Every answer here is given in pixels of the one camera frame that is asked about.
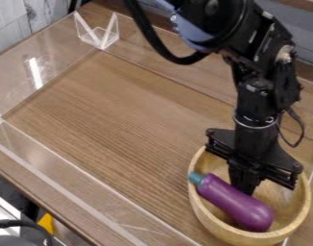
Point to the purple toy eggplant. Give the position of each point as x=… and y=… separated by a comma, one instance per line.
x=251, y=213

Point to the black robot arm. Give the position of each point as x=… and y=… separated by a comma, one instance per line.
x=239, y=30

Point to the brown wooden bowl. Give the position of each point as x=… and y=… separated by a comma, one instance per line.
x=291, y=205

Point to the clear acrylic corner bracket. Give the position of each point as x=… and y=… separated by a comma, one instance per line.
x=100, y=37

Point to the black device with yellow label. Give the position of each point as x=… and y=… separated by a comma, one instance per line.
x=21, y=231

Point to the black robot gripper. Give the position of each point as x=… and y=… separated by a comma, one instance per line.
x=255, y=155

